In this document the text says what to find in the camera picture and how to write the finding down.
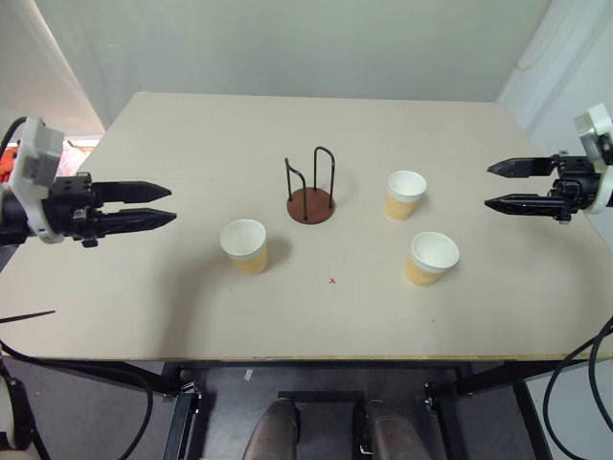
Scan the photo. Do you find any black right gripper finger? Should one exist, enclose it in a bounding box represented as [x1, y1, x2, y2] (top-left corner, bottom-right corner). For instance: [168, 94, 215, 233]
[487, 155, 560, 179]
[484, 192, 567, 220]

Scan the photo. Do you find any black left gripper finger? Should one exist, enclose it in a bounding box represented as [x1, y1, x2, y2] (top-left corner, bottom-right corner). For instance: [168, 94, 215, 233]
[97, 208, 179, 238]
[90, 180, 173, 208]

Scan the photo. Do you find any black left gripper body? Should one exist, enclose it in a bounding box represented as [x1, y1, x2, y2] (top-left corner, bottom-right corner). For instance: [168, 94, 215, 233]
[41, 172, 105, 249]

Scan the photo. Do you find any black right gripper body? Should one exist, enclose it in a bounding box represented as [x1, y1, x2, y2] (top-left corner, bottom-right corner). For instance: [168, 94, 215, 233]
[549, 152, 602, 225]

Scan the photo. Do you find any yellow white paper cup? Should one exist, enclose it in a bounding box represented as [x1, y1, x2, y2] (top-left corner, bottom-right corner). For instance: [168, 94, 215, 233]
[383, 170, 428, 222]
[404, 231, 461, 288]
[219, 218, 270, 277]

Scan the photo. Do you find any pink red background object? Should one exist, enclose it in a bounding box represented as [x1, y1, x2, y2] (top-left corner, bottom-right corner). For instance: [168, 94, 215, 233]
[57, 137, 102, 179]

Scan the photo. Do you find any thin black stick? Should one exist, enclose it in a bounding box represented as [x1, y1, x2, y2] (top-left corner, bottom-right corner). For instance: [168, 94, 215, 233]
[0, 309, 57, 324]

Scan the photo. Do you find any white rounded robot part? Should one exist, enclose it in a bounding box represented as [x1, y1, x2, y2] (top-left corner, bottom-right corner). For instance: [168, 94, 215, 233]
[0, 371, 21, 452]

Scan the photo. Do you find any dark rounded shape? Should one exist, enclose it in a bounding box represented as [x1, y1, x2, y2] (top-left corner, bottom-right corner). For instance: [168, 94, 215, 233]
[241, 398, 302, 460]
[366, 401, 435, 460]

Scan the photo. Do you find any black floor platform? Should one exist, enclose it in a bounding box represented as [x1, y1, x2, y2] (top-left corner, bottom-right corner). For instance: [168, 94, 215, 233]
[276, 389, 371, 460]

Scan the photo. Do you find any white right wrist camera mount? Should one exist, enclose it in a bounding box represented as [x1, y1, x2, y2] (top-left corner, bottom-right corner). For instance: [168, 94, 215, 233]
[573, 102, 613, 216]

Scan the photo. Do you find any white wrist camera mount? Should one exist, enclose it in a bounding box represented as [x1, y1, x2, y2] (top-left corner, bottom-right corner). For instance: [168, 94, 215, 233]
[8, 115, 66, 246]
[573, 102, 613, 216]

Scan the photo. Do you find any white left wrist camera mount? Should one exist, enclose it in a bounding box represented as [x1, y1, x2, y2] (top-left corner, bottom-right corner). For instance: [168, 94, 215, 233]
[8, 115, 66, 246]

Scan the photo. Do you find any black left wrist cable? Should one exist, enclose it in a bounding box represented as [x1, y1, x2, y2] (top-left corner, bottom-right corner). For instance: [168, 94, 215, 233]
[0, 116, 28, 155]

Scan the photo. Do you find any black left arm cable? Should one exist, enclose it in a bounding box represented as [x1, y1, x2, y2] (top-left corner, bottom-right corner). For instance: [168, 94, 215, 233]
[0, 338, 155, 460]

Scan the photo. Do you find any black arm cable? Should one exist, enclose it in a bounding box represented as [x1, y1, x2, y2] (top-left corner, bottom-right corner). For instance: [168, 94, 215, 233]
[588, 323, 613, 435]
[544, 313, 613, 460]
[0, 338, 155, 460]

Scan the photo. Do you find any brown wire cup holder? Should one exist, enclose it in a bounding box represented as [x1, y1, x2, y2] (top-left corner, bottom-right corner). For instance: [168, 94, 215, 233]
[284, 146, 337, 225]

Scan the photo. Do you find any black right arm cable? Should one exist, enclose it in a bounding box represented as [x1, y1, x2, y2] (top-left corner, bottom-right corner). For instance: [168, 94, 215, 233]
[588, 323, 613, 435]
[544, 313, 613, 460]

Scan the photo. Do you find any black metal table frame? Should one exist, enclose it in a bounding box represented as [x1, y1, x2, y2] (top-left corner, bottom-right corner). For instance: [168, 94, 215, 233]
[0, 353, 593, 460]

